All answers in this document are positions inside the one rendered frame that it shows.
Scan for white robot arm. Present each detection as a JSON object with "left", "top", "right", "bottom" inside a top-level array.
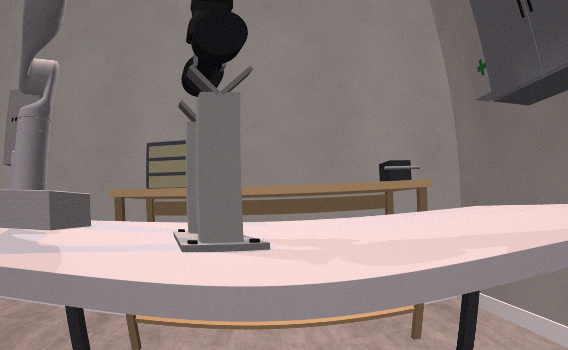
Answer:
[{"left": 10, "top": 0, "right": 67, "bottom": 190}]

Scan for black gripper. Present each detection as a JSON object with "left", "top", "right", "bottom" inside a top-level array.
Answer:
[{"left": 186, "top": 0, "right": 233, "bottom": 71}]

